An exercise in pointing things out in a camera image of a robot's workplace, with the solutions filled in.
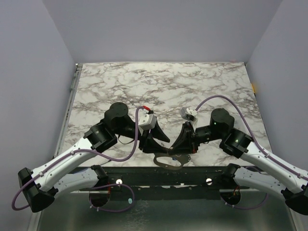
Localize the metal key holder plate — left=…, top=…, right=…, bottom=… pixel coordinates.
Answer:
left=153, top=153, right=191, bottom=170

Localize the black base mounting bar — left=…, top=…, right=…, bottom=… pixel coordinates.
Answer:
left=79, top=164, right=251, bottom=202

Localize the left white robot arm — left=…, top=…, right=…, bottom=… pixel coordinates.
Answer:
left=18, top=102, right=170, bottom=213

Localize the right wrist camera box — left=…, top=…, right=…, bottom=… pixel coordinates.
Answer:
left=180, top=107, right=198, bottom=123

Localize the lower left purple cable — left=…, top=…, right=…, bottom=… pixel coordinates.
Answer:
left=89, top=179, right=136, bottom=213

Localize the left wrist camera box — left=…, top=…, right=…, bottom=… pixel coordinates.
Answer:
left=139, top=114, right=157, bottom=130

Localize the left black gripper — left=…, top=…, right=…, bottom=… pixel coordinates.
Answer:
left=115, top=120, right=170, bottom=154

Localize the left aluminium rail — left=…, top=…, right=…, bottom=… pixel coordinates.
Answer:
left=52, top=64, right=83, bottom=159

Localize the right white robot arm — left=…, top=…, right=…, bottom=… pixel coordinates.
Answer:
left=168, top=107, right=308, bottom=215

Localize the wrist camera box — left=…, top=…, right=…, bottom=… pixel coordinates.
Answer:
left=139, top=114, right=157, bottom=130
left=180, top=107, right=198, bottom=123

